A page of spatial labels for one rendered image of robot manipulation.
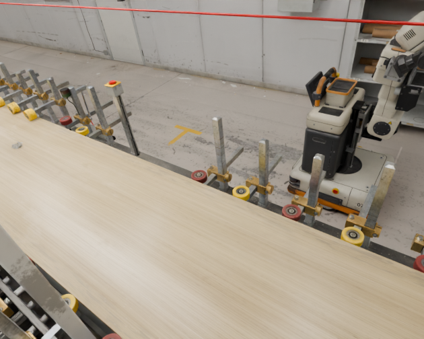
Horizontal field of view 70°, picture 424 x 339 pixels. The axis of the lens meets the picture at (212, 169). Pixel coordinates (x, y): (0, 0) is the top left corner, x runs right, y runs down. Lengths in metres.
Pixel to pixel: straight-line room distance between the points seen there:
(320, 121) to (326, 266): 1.22
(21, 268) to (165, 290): 0.49
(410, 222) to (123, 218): 2.10
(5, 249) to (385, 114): 2.07
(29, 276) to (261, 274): 0.72
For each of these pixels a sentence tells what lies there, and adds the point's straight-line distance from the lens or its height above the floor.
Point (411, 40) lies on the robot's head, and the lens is 2.07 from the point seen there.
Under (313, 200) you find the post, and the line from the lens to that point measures 1.43.
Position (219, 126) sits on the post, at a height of 1.13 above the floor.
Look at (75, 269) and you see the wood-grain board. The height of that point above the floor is 0.90.
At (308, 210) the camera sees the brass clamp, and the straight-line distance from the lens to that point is 1.48.
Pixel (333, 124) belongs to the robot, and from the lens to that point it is 2.17.
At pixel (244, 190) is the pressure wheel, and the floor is 0.90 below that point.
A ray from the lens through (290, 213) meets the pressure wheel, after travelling 1.33.
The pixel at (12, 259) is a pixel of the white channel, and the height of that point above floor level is 1.33.
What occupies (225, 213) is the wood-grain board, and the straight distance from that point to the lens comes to 1.33.
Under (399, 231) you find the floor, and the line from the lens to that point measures 2.64.
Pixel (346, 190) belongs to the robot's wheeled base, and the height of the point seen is 0.27.
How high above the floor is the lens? 1.89
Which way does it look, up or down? 39 degrees down
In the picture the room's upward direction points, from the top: 8 degrees counter-clockwise
